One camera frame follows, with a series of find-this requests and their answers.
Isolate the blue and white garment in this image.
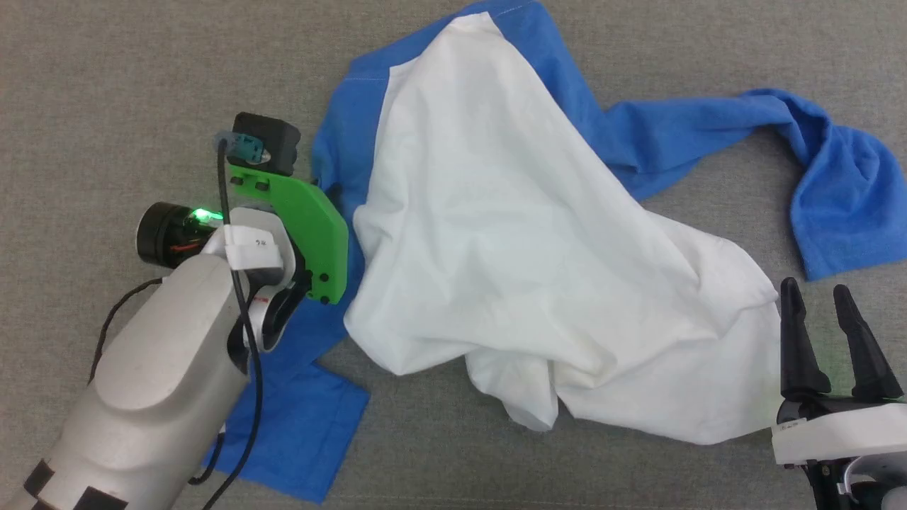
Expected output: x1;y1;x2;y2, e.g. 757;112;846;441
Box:
202;0;907;504

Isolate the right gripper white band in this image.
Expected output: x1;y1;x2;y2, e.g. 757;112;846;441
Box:
771;278;907;466

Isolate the teal cable plug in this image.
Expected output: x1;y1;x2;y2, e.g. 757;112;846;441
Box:
214;131;274;166

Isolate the black camera cable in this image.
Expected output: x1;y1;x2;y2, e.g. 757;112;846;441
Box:
202;138;264;510

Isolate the white label strap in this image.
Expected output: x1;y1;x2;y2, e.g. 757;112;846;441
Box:
225;226;285;271

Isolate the thin black cable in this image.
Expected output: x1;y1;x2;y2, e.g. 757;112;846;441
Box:
88;278;165;385
187;432;228;487

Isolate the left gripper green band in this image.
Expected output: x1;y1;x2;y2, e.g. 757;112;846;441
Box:
136;164;349;307

